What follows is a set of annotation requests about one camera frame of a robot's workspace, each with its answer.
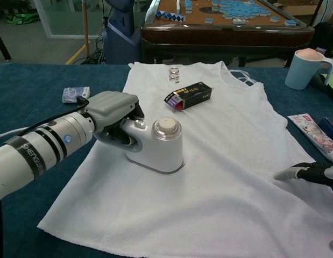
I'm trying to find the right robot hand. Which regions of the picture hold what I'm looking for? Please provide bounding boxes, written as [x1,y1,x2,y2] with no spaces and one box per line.
[273,161,333,250]

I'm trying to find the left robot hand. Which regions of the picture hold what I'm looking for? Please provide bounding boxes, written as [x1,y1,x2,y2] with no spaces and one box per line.
[85,90,146,146]

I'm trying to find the white handheld device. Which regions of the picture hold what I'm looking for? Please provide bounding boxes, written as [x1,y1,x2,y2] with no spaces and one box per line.
[94,117,186,175]

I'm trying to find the blue tissue packet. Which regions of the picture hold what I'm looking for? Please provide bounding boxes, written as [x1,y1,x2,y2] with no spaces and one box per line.
[61,86,91,104]

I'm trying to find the floral toothpaste tube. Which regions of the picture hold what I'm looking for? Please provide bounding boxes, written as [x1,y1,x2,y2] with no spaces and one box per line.
[287,113,333,162]

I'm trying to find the dark blue toothpaste box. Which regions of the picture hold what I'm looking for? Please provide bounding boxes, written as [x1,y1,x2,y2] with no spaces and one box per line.
[318,117,333,138]

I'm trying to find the blue machine base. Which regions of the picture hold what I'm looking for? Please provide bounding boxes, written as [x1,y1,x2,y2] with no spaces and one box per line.
[101,0,142,65]

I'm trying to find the black cardboard box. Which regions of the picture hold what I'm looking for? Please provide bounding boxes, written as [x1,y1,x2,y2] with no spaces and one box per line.
[163,81,215,114]

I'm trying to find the wooden pole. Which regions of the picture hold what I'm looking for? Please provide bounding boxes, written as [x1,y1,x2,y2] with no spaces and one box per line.
[82,0,91,59]

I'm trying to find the light blue mug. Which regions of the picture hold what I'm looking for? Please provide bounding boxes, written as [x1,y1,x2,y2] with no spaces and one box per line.
[284,48,333,90]

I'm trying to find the blue white snake puzzle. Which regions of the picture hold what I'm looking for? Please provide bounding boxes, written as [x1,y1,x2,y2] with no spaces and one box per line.
[154,10,186,23]

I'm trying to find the white sleeveless shirt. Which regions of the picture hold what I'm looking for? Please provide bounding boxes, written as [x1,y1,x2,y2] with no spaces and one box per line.
[37,61,333,258]

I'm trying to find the green bag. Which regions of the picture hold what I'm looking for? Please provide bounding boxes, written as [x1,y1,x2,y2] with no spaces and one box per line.
[6,13,39,25]

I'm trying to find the black table leg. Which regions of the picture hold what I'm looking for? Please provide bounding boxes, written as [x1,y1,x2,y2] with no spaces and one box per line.
[0,23,12,61]

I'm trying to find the brown mahjong table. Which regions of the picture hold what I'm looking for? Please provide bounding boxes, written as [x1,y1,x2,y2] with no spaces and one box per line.
[140,0,316,68]

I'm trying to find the black bag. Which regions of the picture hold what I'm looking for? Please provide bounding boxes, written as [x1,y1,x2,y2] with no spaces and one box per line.
[314,23,333,49]

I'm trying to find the brown cardboard box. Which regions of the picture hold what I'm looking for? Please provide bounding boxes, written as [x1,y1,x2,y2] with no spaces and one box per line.
[273,0,333,26]

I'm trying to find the black floor cable tangle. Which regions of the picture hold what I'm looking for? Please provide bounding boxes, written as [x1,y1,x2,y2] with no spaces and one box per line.
[87,34,108,65]

